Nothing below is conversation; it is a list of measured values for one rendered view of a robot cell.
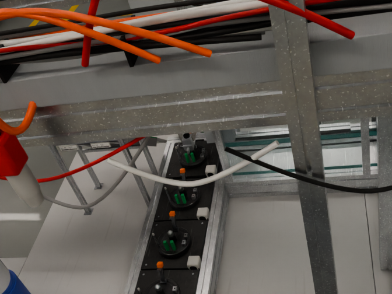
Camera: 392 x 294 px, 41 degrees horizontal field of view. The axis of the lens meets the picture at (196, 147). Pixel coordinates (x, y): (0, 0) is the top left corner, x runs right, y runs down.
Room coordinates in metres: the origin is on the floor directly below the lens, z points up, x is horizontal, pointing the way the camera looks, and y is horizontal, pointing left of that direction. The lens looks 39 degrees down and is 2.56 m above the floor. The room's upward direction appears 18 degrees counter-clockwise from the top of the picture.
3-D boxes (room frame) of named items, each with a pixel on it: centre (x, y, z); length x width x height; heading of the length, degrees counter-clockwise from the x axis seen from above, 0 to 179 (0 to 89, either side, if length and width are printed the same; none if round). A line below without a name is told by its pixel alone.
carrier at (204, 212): (1.62, 0.11, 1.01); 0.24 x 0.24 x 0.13; 70
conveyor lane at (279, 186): (1.74, -0.25, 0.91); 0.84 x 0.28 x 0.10; 70
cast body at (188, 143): (1.86, 0.03, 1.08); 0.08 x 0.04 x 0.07; 160
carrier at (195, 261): (1.39, 0.20, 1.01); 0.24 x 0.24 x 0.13; 70
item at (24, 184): (0.78, 0.28, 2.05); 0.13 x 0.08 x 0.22; 160
